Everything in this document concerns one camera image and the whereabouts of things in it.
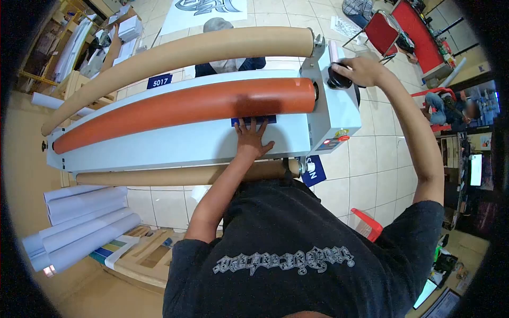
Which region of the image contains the stack of white sheets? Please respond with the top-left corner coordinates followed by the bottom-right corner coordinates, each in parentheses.
top-left (117, 15), bottom-right (143, 43)

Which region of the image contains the person's right hand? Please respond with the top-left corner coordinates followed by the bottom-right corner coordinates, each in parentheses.
top-left (332, 57), bottom-right (385, 88)

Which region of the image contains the large printed banner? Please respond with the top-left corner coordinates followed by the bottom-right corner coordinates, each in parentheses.
top-left (159, 0), bottom-right (248, 37)

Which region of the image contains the wooden frame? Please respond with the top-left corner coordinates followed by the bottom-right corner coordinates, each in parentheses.
top-left (89, 225), bottom-right (187, 289)

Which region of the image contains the blue sign with white print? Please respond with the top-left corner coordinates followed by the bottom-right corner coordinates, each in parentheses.
top-left (301, 155), bottom-right (327, 188)
top-left (146, 73), bottom-right (174, 90)

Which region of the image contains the open laptop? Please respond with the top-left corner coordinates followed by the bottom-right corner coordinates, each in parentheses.
top-left (412, 277), bottom-right (462, 318)

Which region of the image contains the red folding chair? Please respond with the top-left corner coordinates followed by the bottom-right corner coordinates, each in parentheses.
top-left (342, 10), bottom-right (402, 65)

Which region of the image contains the person's left hand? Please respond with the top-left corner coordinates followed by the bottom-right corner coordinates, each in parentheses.
top-left (234, 117), bottom-right (276, 160)

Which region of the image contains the cluttered desk with monitor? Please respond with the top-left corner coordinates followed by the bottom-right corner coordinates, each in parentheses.
top-left (437, 131), bottom-right (499, 239)

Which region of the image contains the white laminating machine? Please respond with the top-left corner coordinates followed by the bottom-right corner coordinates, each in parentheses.
top-left (45, 37), bottom-right (362, 174)

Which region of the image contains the wooden shelf with rolls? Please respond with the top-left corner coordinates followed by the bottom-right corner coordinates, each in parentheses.
top-left (18, 0), bottom-right (100, 94)

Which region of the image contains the pile of white paper rolls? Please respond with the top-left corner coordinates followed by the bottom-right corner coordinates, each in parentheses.
top-left (21, 184), bottom-right (142, 276)

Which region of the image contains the long thick cardboard tube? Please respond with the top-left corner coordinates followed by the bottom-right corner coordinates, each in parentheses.
top-left (41, 26), bottom-right (316, 137)

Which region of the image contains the thin cardboard tube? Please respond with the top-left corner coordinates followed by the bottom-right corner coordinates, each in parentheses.
top-left (76, 158), bottom-right (301, 187)

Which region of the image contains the orange rubber roller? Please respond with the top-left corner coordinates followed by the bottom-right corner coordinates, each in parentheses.
top-left (52, 77), bottom-right (317, 155)

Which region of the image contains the person's body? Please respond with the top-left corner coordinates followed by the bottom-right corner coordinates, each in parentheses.
top-left (162, 179), bottom-right (445, 318)

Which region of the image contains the black crank knob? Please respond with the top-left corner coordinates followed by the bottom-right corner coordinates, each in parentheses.
top-left (326, 66), bottom-right (354, 90)

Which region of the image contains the dark blue printed sheet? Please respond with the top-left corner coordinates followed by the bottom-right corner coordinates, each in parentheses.
top-left (231, 115), bottom-right (277, 128)

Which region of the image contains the red covered table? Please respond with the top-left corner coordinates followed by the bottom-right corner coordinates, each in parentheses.
top-left (391, 0), bottom-right (454, 77)

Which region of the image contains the single white paper roll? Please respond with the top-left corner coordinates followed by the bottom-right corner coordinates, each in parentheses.
top-left (31, 92), bottom-right (97, 117)

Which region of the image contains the black and white printed sheet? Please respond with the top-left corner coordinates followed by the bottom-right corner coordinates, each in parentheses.
top-left (330, 15), bottom-right (362, 39)

